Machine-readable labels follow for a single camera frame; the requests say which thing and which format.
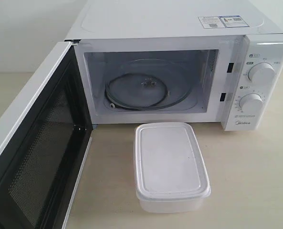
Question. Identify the white plastic lidded container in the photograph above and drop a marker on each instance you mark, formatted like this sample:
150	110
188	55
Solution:
170	173

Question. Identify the white microwave door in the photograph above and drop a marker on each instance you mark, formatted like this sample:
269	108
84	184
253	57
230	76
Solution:
45	135

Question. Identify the white microwave oven body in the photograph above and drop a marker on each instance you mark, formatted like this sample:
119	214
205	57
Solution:
109	33

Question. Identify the glass turntable plate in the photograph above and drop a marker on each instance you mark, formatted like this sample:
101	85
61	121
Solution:
148	84

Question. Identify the lower white control knob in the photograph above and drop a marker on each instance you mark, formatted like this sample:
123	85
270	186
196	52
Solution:
251	103

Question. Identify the white control knob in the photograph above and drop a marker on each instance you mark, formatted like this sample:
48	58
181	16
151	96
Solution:
251	103
262	73

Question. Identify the white blue warning sticker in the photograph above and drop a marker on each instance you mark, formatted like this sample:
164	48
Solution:
211	22

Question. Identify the upper white control knob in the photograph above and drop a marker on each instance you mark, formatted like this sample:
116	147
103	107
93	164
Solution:
262	73

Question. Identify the blue energy label sticker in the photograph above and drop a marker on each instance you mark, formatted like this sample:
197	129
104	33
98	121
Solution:
235	21

